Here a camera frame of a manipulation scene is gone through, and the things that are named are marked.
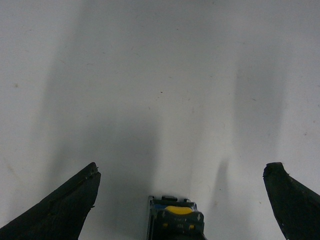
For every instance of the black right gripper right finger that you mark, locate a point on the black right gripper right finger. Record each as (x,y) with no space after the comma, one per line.
(295,207)

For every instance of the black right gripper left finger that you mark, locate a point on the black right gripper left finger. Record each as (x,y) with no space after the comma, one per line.
(61,214)

